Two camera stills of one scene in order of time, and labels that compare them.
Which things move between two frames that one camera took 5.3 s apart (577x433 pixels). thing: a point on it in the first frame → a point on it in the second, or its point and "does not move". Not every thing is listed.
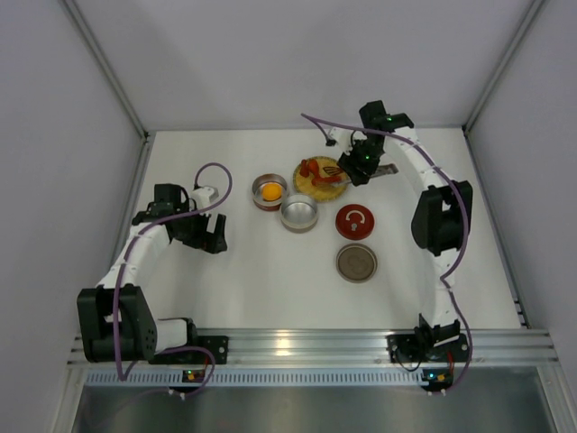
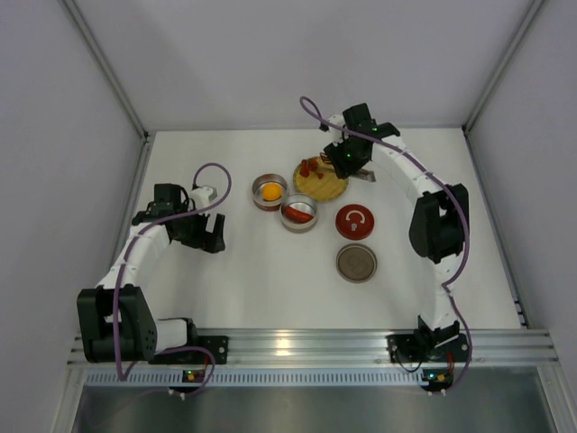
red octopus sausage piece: [310, 165] does not move
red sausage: [316, 180] → [297, 216]
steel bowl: [298, 214] does not move
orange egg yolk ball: [271, 191] does not move
